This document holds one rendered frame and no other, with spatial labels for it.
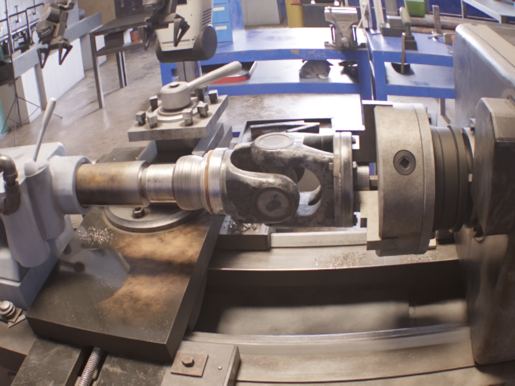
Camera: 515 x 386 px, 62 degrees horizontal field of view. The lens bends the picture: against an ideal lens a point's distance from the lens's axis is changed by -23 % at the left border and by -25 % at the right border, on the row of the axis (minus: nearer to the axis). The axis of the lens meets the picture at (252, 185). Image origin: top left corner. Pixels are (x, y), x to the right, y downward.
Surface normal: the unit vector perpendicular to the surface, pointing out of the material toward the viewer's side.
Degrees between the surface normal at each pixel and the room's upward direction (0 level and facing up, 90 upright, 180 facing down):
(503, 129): 42
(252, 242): 90
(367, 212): 20
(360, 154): 80
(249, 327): 11
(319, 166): 90
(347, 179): 62
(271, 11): 90
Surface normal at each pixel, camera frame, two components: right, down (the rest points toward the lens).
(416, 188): -0.19, 0.11
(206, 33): 0.94, 0.06
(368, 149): -0.18, 0.34
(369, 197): -0.16, -0.65
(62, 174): -0.16, -0.36
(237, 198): -0.47, 0.47
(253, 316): -0.01, -0.85
